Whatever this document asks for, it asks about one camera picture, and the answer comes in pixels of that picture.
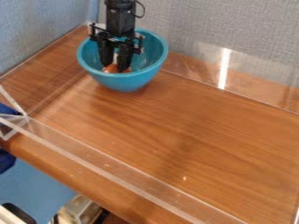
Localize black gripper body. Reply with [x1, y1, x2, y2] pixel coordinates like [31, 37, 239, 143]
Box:
[88, 0, 143, 54]

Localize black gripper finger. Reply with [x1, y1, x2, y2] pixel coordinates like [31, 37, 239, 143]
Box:
[98, 38, 115, 67]
[116, 44, 134, 72]

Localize blue bowl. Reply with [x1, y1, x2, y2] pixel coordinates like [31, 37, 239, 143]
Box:
[76, 28, 168, 92]

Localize clear acrylic barrier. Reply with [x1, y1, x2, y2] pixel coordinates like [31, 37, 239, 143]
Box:
[0, 27, 299, 224]

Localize blue clamp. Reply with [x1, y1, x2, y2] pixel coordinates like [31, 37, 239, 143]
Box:
[0, 102, 22, 174]

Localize clear plastic container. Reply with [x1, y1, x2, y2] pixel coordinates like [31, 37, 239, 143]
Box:
[58, 194, 103, 224]

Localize black and white object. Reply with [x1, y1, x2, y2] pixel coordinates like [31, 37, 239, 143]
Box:
[0, 203, 36, 224]

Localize black cable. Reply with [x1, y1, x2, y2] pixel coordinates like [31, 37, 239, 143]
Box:
[131, 0, 147, 19]

